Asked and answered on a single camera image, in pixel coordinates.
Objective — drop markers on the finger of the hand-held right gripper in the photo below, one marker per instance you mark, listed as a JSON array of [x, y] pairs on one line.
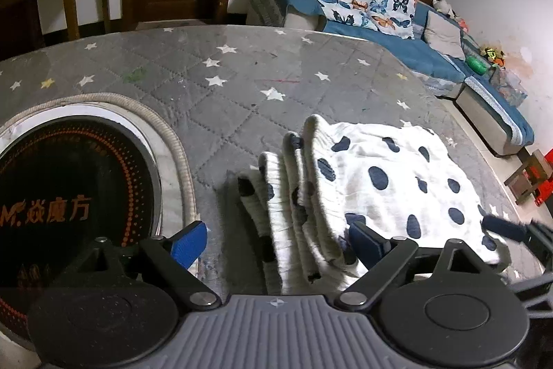
[[503, 227]]

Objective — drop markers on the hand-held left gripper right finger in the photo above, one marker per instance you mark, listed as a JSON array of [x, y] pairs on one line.
[[367, 246]]

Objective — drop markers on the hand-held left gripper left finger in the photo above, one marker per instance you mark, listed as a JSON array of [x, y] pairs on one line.
[[190, 241]]

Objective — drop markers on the white navy polka dot garment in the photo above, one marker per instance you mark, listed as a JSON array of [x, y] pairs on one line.
[[389, 187]]

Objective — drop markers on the small wooden stool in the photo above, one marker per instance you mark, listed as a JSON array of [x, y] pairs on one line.
[[525, 174]]

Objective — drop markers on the red plastic stool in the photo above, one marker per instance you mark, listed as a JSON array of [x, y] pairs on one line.
[[545, 179]]

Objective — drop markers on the round black induction cooktop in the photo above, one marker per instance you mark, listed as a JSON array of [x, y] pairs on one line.
[[73, 200]]

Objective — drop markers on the clear plastic bag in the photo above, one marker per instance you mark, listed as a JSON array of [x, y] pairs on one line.
[[510, 88]]

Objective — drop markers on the grey star quilted table cover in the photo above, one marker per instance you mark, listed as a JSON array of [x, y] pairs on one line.
[[242, 92]]

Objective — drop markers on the green toy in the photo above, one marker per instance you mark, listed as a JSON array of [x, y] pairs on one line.
[[476, 65]]

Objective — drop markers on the yellow orange toys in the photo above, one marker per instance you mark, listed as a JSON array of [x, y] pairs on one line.
[[494, 57]]

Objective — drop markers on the blue sofa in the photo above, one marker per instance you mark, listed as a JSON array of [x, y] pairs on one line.
[[414, 51]]

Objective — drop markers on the grey sofa cushion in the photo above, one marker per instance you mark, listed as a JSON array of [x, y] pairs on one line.
[[445, 34]]

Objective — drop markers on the black white plush toy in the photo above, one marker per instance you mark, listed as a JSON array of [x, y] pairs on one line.
[[443, 6]]

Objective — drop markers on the butterfly print blanket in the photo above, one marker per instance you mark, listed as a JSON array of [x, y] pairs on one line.
[[358, 1]]

